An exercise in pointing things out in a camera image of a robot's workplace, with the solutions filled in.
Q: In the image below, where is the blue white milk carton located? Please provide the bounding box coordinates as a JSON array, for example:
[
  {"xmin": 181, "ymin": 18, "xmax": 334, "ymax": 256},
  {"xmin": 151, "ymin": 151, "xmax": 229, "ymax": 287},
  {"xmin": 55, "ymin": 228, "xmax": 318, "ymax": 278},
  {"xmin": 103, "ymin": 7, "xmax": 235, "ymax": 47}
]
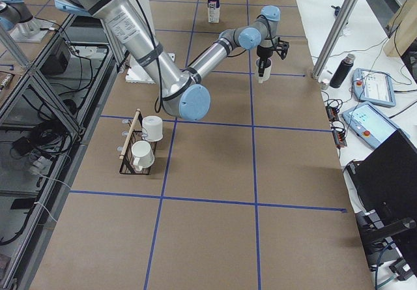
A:
[{"xmin": 207, "ymin": 0, "xmax": 220, "ymax": 23}]

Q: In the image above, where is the white mug rack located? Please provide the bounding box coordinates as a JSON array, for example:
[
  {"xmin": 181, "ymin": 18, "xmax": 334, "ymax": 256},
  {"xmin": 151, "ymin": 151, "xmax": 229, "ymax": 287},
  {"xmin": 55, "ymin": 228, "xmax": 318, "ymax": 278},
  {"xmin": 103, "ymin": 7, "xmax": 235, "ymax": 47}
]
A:
[
  {"xmin": 142, "ymin": 115, "xmax": 163, "ymax": 141},
  {"xmin": 131, "ymin": 141, "xmax": 154, "ymax": 171}
]

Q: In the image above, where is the white mug upper rack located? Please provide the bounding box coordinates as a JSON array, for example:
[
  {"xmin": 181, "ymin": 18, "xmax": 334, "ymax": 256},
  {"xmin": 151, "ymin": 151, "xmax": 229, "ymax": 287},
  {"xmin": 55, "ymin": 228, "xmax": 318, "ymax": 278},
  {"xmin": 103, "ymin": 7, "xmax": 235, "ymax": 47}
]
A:
[{"xmin": 142, "ymin": 115, "xmax": 163, "ymax": 141}]

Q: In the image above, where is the aluminium frame post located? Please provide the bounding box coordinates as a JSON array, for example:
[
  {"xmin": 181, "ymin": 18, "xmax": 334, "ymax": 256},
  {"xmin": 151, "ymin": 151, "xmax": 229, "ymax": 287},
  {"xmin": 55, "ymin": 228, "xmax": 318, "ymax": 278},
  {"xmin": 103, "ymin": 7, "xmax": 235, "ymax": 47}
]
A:
[{"xmin": 311, "ymin": 0, "xmax": 358, "ymax": 80}]

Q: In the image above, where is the white mug lower rack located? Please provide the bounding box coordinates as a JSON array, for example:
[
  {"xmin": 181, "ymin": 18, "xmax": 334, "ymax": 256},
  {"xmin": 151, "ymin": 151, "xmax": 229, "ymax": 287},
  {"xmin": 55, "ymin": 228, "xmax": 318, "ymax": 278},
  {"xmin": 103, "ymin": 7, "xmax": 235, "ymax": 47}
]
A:
[{"xmin": 131, "ymin": 141, "xmax": 154, "ymax": 171}]

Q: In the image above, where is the far teach pendant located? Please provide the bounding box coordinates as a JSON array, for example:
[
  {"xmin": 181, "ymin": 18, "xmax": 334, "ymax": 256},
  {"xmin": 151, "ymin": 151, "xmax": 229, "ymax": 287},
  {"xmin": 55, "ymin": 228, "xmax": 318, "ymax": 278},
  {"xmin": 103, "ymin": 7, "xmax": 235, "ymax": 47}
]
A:
[{"xmin": 352, "ymin": 68, "xmax": 396, "ymax": 108}]

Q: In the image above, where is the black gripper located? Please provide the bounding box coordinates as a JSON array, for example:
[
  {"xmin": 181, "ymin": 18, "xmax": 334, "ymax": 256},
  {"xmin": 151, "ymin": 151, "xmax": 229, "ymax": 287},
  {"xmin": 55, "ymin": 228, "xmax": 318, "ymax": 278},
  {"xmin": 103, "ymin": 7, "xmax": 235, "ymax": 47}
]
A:
[{"xmin": 257, "ymin": 46, "xmax": 271, "ymax": 77}]

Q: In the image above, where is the white home mug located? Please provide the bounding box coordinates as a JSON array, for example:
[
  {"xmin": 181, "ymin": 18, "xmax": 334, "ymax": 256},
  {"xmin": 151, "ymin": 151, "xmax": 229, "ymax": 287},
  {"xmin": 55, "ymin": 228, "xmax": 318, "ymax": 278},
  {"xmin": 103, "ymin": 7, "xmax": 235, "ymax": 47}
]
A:
[{"xmin": 255, "ymin": 58, "xmax": 272, "ymax": 83}]

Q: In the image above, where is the black monitor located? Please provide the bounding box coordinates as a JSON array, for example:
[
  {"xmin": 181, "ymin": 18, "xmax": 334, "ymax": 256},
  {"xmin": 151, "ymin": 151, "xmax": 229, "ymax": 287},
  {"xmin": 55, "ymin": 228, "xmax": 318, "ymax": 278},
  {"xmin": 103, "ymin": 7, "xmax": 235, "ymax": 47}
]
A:
[{"xmin": 346, "ymin": 130, "xmax": 416, "ymax": 229}]

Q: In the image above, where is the brown paper table cover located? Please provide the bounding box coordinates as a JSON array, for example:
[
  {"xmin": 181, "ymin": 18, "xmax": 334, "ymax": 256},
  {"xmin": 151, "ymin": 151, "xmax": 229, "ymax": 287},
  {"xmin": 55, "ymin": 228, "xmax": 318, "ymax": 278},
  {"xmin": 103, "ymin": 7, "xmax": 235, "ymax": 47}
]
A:
[{"xmin": 31, "ymin": 0, "xmax": 372, "ymax": 289}]

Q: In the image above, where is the white camera pole base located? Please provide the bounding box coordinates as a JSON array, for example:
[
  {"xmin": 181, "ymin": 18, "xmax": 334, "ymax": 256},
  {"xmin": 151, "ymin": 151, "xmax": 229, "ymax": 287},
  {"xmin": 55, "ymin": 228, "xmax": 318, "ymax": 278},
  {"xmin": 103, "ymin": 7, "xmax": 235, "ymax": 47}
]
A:
[{"xmin": 126, "ymin": 51, "xmax": 177, "ymax": 84}]

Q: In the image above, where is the near teach pendant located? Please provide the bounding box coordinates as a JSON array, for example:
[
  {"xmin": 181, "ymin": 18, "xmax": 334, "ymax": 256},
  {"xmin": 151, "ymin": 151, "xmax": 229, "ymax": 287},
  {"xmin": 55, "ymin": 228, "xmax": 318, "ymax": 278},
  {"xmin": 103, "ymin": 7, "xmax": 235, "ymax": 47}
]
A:
[{"xmin": 341, "ymin": 102, "xmax": 400, "ymax": 149}]

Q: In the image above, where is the teach pendant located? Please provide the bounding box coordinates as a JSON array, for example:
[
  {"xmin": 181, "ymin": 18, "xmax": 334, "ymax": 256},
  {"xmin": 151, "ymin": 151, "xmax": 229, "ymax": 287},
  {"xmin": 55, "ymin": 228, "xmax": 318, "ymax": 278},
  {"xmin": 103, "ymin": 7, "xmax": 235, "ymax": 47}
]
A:
[
  {"xmin": 352, "ymin": 68, "xmax": 396, "ymax": 108},
  {"xmin": 341, "ymin": 102, "xmax": 400, "ymax": 149}
]

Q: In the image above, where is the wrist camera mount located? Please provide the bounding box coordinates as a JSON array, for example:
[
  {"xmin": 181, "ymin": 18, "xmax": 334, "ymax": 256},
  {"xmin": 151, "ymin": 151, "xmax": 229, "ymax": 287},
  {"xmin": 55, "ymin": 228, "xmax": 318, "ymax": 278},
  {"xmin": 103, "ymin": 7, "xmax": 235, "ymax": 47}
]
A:
[{"xmin": 271, "ymin": 37, "xmax": 289, "ymax": 60}]

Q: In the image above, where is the black wire mug rack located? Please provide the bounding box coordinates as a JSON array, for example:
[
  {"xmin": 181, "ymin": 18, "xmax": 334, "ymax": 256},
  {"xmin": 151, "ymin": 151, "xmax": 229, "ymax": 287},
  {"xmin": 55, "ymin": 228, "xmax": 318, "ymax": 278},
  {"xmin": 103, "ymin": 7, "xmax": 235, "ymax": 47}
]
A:
[{"xmin": 119, "ymin": 109, "xmax": 157, "ymax": 175}]

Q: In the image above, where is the black power strip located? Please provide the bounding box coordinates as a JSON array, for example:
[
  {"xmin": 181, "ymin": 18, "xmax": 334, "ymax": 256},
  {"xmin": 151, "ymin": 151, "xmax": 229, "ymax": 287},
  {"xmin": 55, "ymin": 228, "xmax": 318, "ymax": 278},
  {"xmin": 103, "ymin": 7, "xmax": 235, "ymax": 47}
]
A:
[{"xmin": 325, "ymin": 106, "xmax": 347, "ymax": 149}]

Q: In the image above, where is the small metal cap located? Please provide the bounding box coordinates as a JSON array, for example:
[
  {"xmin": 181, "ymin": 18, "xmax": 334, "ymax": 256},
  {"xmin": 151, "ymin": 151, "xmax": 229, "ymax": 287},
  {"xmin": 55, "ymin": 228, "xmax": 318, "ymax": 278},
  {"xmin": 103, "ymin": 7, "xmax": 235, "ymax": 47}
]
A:
[{"xmin": 320, "ymin": 79, "xmax": 330, "ymax": 91}]

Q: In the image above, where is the black water bottle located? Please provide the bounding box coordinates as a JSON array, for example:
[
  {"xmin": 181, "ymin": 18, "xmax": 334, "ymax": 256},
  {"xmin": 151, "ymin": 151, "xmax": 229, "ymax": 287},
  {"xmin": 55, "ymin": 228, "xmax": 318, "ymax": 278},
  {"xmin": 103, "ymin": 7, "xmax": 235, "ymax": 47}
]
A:
[{"xmin": 330, "ymin": 53, "xmax": 356, "ymax": 89}]

